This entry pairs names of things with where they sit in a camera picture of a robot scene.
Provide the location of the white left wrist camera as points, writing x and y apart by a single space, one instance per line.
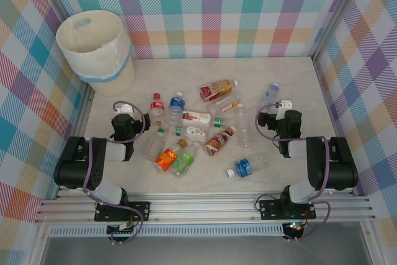
124 109

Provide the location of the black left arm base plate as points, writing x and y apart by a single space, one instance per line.
145 206

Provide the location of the blue label water bottle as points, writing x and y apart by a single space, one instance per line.
176 103

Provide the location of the tall clear unlabelled bottle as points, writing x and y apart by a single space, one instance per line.
245 128

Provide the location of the cream round waste bin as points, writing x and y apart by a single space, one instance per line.
114 86

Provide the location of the red tan label tea bottle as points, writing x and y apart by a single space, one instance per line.
217 89

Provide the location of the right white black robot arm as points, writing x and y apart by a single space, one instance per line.
338 168

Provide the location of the clear bottle orange label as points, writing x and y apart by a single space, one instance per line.
228 106

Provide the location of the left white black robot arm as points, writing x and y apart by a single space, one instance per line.
77 168

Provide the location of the brown chocolate milk bottle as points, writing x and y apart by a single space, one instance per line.
217 144

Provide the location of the small clear bottle green label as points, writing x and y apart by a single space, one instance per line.
219 121

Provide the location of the pale blue tinted bottle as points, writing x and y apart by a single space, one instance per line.
270 92

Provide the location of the crushed bottle blue label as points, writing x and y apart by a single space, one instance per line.
243 167

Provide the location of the clear bottle green white cap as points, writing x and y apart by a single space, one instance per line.
155 145

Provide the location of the white bottle green print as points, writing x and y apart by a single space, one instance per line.
193 131

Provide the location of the aluminium side rail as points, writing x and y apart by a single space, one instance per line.
83 106

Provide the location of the red label cola bottle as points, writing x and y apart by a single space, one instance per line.
156 106

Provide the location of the clear bottle bright green label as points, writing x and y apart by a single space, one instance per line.
184 161

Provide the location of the white bottle maroon label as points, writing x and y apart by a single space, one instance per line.
195 117

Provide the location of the orange NFC juice bottle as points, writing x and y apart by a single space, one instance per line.
166 158

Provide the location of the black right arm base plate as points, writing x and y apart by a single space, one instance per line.
266 212

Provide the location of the white trash bin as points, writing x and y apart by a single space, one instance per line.
124 57

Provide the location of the aluminium mounting rail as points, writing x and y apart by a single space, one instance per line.
201 209

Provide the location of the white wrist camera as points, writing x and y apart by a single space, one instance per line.
124 109
285 104

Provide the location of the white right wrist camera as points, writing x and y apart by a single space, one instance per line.
285 104

